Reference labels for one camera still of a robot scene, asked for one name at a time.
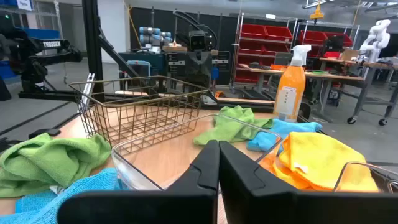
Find silver metal bracket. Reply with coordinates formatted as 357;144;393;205
76;72;96;113

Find wooden board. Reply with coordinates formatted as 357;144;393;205
161;41;189;54

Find green microfiber towel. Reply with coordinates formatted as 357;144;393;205
192;105;274;146
0;133;112;198

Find yellow hanging power cord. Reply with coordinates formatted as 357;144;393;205
309;0;325;21

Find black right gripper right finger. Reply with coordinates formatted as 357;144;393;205
219;141;398;224

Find bronze wire basket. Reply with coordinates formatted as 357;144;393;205
68;75;208;156

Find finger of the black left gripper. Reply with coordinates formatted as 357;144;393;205
200;63;213;88
185;63;200;88

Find grey equipment box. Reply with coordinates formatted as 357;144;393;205
273;52;294;66

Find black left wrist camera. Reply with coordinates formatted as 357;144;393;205
188;30;206;51

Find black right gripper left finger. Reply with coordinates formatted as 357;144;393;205
57;139;220;224

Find clear plastic bin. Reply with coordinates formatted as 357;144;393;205
333;161;398;194
111;113;282;191

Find white sign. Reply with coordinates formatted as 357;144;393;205
16;0;34;12

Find cardboard box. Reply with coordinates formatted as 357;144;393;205
341;49;361;62

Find dark tool cabinet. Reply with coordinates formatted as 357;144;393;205
118;50;233;90

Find orange spray bottle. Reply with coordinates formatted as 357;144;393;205
272;44;312;124

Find wooden-top workbench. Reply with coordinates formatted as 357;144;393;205
319;57;398;127
238;63;365;125

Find blue microfiber towel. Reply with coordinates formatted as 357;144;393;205
246;118;323;153
0;167;130;224

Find light blue device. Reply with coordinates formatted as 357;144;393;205
126;60;152;78

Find silver shelving rack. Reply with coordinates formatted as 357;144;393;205
230;12;299;93
297;21;361;63

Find black left wrist camera cable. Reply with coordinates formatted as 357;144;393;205
172;9;218;43

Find blue storage bin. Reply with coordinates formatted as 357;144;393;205
23;27;60;40
0;60;18;81

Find orange-yellow microfiber towel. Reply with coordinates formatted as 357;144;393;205
259;131;379;192

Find red plastic storage bin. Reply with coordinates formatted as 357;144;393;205
298;29;328;45
325;32;354;48
241;23;267;39
264;25;294;42

